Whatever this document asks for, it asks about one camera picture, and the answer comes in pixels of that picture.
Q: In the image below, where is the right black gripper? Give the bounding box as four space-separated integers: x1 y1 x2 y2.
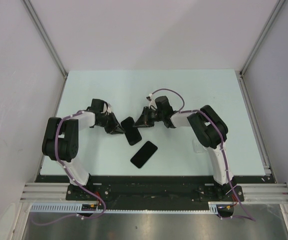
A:
133 106 164 129

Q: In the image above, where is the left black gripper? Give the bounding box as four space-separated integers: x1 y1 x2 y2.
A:
97 112 125 135

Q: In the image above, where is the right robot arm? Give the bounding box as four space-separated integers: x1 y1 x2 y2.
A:
134 105 233 201

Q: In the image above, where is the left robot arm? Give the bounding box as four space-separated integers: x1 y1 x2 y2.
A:
42 110 125 200

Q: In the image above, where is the clear phone case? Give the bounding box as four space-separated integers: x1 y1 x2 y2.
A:
192 139 205 154

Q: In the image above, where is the black smartphone on table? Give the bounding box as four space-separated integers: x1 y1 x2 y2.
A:
130 141 158 169

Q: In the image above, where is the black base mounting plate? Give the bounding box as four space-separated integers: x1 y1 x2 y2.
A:
36 175 274 210

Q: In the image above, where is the white slotted cable duct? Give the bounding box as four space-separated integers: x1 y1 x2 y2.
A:
29 202 233 215

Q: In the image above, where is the right aluminium side rail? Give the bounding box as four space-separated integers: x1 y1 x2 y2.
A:
236 71 273 176

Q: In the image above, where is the left aluminium frame post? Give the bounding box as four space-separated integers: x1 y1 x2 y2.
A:
21 0 68 79

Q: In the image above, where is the aluminium frame post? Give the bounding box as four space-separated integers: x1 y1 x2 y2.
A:
21 0 68 79
239 0 288 78

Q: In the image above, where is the front aluminium frame rail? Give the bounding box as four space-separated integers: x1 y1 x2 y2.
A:
20 183 288 204

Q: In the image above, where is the right aluminium frame post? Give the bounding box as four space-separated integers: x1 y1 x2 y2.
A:
239 0 288 78

